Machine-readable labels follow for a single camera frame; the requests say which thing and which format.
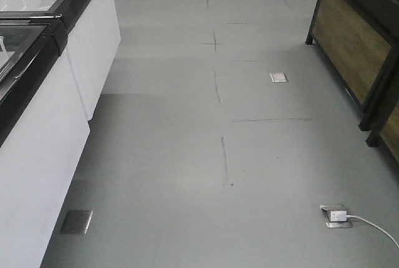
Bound white chest freezer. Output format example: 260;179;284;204
1;0;121;120
1;20;90;267

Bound near white chest freezer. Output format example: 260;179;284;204
1;20;90;267

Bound steel floor plate centre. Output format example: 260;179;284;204
269;72;288;83

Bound white power adapter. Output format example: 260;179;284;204
327;209;347;223

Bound far white chest freezer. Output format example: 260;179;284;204
1;0;121;120

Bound wooden black-framed produce stand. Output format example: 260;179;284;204
306;0;398;131

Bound white power cable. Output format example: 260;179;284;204
345;214;399;249

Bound open floor socket box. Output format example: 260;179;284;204
319;204;353;228

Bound steel floor socket plate left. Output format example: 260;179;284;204
60;209;93;235

